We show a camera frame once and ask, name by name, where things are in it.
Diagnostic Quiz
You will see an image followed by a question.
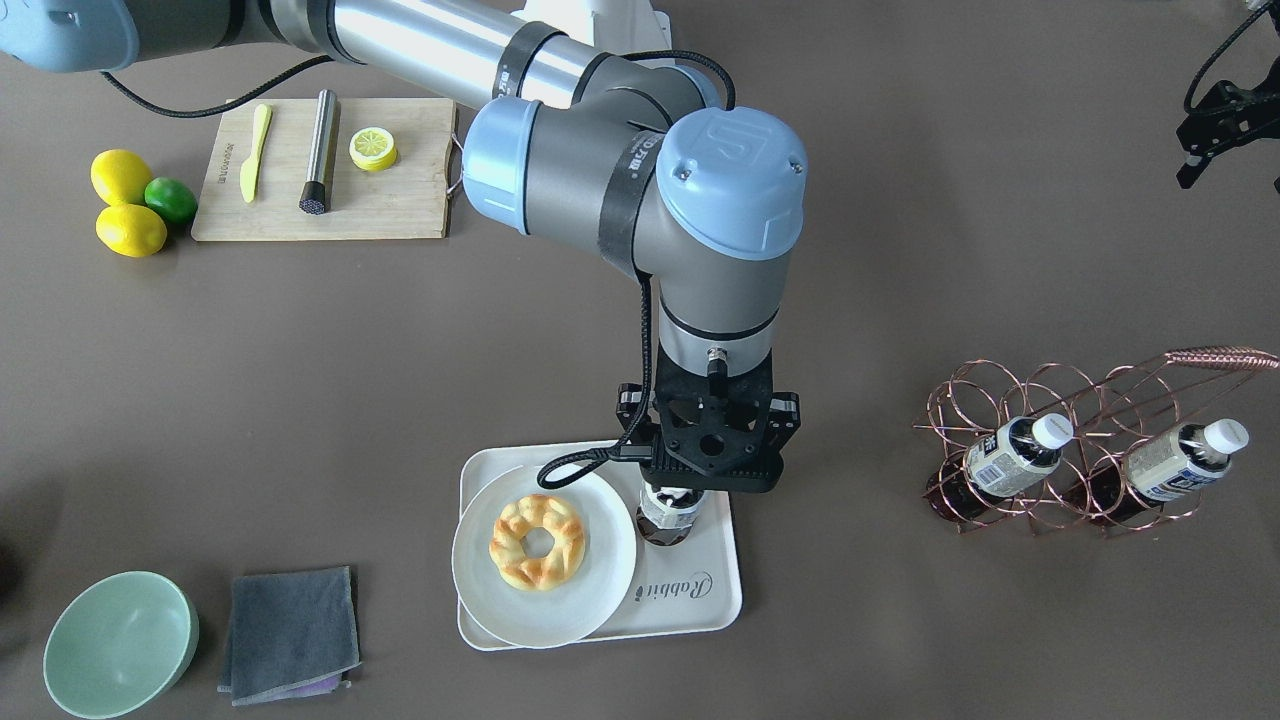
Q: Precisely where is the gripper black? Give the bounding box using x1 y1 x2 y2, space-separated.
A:
616 352 801 493
1176 61 1279 190

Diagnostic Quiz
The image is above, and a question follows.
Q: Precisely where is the tea bottle dark red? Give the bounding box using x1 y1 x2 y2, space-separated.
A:
636 484 705 547

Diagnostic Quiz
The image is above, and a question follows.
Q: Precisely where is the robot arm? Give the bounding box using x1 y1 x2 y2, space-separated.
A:
3 1 809 493

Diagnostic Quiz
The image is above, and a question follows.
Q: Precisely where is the white serving tray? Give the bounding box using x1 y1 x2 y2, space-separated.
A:
454 442 742 651

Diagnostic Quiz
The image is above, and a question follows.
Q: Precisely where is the tea bottle in rack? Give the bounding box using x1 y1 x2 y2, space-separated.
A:
925 413 1074 523

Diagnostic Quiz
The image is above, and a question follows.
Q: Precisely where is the white plate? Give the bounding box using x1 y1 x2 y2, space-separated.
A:
452 466 637 648

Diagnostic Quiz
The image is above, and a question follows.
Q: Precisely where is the wooden cutting board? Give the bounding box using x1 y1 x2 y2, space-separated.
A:
191 97 457 242

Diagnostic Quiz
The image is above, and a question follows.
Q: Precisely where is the half lemon slice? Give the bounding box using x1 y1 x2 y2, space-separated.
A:
348 126 399 173

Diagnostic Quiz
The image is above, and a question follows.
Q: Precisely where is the metal muddler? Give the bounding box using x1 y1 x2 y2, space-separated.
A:
298 88 340 215

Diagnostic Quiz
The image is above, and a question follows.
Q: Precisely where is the grey folded cloth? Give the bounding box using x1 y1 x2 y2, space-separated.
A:
218 566 362 706

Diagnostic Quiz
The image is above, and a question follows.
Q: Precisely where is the yellow plastic knife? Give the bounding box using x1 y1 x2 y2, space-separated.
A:
239 102 274 204

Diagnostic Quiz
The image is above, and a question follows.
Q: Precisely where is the green lime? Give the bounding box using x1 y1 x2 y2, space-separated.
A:
143 177 198 225

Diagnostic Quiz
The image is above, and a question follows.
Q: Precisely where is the yellow lemon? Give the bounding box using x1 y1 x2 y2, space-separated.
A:
90 149 154 206
95 204 168 258

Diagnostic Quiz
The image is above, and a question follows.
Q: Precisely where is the mint green bowl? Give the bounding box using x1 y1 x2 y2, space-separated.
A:
44 571 200 719

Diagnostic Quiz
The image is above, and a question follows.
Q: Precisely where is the ring pastry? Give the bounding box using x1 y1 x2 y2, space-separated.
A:
488 495 588 592

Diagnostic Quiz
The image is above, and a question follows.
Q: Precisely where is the copper wire bottle rack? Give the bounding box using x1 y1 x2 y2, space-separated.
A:
916 346 1277 536

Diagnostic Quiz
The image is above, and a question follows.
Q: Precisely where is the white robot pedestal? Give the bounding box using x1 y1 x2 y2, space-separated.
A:
512 1 673 54

